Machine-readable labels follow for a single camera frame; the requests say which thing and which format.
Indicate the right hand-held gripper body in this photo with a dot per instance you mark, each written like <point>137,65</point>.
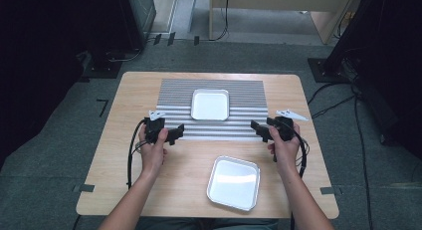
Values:
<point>285,125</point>

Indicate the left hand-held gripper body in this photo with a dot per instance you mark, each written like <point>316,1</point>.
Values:
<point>154,127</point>

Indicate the square metal tray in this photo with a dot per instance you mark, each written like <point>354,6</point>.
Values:
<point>210,105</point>
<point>233,183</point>

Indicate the person's right hand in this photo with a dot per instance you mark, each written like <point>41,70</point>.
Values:
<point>285,152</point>

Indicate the person's left hand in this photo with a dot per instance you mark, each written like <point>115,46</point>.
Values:
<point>152,155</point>

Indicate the grey striped placemat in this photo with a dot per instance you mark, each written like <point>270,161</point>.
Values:
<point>245,94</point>

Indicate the black stand base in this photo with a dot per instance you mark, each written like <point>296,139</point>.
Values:
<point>106,69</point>

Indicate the grey tape piece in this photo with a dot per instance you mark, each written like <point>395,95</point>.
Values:
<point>330,190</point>
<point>87,188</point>

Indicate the black tape strip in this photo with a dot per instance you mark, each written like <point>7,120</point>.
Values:
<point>157,39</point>

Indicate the black metal stand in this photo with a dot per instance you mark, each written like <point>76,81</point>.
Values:
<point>351,31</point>

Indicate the light wooden cabinet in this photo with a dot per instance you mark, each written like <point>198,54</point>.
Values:
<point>282,1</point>

